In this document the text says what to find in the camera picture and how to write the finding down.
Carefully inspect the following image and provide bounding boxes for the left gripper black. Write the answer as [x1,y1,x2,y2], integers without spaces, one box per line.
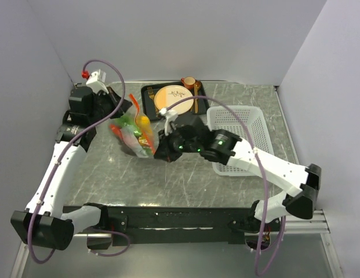
[88,86,132,125]

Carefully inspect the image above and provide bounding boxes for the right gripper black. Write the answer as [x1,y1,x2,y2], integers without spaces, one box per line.
[154,125,201,163]

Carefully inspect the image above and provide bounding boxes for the green cucumber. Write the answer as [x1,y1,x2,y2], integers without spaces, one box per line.
[116,114,142,137]

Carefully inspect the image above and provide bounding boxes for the clear zip bag orange zipper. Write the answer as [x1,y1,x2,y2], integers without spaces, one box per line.
[109,94,157,158]

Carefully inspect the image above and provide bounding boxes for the yellow pear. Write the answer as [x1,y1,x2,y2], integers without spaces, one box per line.
[138,115,152,136]

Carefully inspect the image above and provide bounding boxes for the orange carrot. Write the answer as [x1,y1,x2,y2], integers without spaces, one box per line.
[109,124,123,140]

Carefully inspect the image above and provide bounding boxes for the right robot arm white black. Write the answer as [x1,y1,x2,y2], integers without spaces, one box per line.
[154,115,321,233]

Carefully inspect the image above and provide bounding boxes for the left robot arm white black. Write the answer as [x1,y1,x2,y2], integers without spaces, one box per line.
[10,86,132,250]

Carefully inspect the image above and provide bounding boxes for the gold fork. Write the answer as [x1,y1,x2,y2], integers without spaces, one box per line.
[148,86,161,119]

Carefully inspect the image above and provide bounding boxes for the cream orange plate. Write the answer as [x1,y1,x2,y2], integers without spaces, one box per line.
[154,85,194,115]

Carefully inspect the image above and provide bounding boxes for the black serving tray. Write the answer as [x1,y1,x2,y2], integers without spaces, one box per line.
[141,81,210,122]

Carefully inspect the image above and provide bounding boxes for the orange ceramic cup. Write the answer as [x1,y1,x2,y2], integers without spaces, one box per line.
[181,76,196,90]

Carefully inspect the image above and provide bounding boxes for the gold knife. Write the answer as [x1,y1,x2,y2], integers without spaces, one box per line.
[194,83,198,114]

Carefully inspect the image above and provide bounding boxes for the gold spoon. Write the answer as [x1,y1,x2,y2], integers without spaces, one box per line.
[192,81,201,113]

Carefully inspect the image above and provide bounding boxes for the white plastic basket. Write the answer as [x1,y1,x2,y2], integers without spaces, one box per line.
[206,105,274,177]

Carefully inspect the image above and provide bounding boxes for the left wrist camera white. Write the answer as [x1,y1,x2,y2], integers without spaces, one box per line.
[82,70,108,93]

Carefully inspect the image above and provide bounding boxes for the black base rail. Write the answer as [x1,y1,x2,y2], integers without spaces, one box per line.
[72,203,288,250]

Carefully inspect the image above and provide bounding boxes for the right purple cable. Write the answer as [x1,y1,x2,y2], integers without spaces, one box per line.
[165,96,286,276]

